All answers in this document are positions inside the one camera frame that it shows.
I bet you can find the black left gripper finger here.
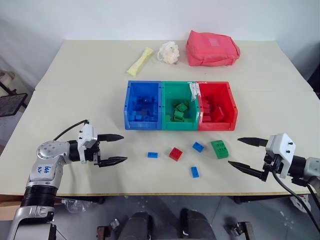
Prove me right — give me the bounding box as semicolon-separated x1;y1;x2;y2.
96;156;129;168
97;133;125;144

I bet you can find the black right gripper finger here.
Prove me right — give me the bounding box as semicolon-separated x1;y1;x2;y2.
227;161;265;180
237;136;270;148

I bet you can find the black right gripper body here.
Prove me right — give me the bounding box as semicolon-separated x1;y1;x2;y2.
260;152;282;183

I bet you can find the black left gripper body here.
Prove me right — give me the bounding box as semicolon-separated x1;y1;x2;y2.
84;141;102;168

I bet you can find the large green toy brick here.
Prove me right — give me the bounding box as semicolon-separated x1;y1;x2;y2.
210;139;230;160

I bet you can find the blue plastic bin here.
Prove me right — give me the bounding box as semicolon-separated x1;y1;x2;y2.
123;80;164;131

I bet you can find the red plastic bin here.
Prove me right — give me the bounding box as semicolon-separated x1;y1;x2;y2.
196;80;238;132

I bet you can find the clear plastic bag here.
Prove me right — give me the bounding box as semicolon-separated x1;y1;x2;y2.
60;198;86;214

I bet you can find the green plastic bin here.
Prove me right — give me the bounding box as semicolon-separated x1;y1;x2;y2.
160;80;201;132

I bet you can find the dark rounded shape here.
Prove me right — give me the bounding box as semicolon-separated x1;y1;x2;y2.
125;211;155;240
180;208;216;240

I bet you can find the white torn label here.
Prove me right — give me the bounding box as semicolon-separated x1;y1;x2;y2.
188;83;201;101

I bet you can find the pale yellow soft tube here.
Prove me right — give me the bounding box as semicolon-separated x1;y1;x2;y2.
125;47;154;77

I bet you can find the black mesh stool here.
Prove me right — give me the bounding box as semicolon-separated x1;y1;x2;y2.
0;92;29;118

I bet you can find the brown cardboard box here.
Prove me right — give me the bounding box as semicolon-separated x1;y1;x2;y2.
0;194;26;222

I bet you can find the white mesh bath sponge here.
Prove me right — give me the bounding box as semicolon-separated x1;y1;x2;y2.
156;40;182;65

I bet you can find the pink fabric bag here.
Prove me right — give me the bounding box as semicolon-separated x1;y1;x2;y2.
185;29;242;67

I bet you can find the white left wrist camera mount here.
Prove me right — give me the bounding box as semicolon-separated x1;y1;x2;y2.
76;124;99;165

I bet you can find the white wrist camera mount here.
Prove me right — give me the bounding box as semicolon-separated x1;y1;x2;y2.
76;124;99;165
264;132;297;179

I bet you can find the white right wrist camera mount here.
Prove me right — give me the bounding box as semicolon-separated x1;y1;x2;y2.
264;132;297;179

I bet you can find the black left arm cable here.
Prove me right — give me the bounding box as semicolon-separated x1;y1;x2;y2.
53;119;90;141

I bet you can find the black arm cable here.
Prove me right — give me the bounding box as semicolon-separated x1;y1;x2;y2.
271;169;320;229
53;119;90;141

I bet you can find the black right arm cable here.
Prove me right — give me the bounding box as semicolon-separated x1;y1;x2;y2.
271;169;320;229

